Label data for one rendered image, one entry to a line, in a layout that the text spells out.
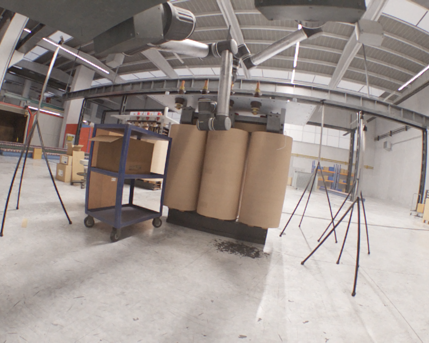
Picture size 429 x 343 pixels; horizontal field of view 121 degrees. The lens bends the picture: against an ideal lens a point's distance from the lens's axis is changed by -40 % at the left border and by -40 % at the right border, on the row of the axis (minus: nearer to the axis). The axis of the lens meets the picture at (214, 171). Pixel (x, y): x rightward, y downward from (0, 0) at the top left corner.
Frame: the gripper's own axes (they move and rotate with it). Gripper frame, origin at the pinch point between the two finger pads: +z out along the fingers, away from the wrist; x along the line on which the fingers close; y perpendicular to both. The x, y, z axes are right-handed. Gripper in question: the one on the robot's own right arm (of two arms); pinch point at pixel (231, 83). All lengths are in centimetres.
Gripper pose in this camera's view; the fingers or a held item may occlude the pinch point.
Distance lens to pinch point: 210.7
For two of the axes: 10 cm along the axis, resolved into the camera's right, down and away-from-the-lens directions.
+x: 4.3, 0.4, 9.0
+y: 8.9, 1.4, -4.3
